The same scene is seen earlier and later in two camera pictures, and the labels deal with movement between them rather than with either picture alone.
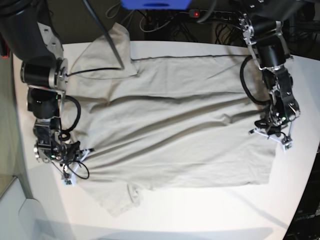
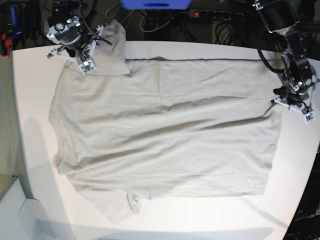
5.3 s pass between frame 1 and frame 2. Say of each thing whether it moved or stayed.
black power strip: stayed
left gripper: moved
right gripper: moved
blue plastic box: stayed
